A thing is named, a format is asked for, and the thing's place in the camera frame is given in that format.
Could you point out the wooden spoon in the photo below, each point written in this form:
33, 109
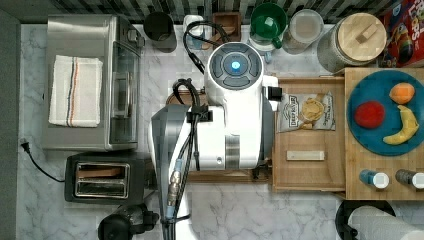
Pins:
217, 38

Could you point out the white striped dish towel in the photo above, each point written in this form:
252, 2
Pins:
76, 90

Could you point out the black two-slot toaster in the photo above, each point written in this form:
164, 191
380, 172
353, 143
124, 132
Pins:
109, 178

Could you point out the jar with wooden lid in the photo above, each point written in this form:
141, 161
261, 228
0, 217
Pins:
355, 40

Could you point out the grey pepper shaker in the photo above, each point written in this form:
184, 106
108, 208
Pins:
411, 178

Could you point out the light wooden drawer tray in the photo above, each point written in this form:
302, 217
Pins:
327, 175

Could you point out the black cup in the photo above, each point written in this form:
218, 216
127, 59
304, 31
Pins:
159, 28

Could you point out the dark wooden salt box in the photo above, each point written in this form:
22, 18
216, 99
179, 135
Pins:
228, 19

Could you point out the small white-capped bottle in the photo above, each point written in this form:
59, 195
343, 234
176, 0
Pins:
198, 31

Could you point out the white and blue mug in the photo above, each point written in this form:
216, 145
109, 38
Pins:
263, 46

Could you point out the blue salt shaker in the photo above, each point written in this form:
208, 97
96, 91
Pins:
379, 180

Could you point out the colourful cereal box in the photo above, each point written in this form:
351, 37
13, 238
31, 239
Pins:
404, 25

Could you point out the clear glass jar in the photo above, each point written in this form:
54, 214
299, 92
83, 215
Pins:
305, 27

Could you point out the green mug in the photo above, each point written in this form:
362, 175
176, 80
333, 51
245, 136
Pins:
268, 23

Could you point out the paper towel roll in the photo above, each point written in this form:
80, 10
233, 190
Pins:
372, 220

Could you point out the stainless steel toaster oven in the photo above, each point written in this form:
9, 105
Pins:
117, 43

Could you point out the blue round plate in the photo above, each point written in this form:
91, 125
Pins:
376, 87

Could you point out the red apple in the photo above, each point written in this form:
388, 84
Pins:
369, 114

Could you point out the stick of butter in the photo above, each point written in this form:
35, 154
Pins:
305, 155

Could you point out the orange fruit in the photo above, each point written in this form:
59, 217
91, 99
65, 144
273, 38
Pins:
402, 93

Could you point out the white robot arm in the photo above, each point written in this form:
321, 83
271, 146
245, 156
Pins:
233, 130

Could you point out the light butcher block board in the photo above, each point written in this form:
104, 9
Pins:
375, 155

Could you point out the bag of potato chips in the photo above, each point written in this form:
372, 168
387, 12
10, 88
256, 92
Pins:
306, 111

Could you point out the yellow banana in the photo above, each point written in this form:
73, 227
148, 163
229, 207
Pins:
409, 127

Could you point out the black coffee grinder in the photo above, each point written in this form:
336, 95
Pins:
127, 221

